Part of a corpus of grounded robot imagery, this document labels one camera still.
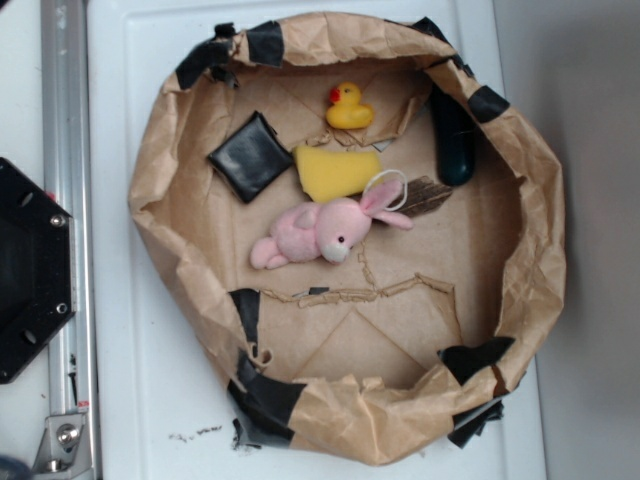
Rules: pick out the pink plush bunny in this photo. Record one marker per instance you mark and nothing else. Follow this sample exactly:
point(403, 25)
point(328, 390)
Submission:
point(330, 230)

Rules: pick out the yellow sponge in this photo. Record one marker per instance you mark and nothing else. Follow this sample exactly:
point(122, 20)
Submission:
point(327, 175)

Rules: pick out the black square pouch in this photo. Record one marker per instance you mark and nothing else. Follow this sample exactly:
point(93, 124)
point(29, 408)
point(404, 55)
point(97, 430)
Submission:
point(251, 158)

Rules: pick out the yellow rubber duck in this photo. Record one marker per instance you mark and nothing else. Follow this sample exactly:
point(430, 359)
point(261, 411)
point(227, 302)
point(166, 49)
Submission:
point(347, 111)

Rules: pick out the brown paper bag tray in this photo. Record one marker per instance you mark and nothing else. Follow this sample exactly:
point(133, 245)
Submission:
point(418, 334)

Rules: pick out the dark green oblong object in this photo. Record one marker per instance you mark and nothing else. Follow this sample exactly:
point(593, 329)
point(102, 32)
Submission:
point(454, 133)

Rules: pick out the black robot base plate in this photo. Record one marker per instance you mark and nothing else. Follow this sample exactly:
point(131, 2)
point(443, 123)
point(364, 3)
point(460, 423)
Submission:
point(36, 282)

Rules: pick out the aluminium rail profile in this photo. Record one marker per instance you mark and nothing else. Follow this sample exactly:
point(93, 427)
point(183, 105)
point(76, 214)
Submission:
point(73, 382)

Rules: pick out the metal corner bracket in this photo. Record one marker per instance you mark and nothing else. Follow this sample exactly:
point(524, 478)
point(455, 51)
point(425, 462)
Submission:
point(64, 451)

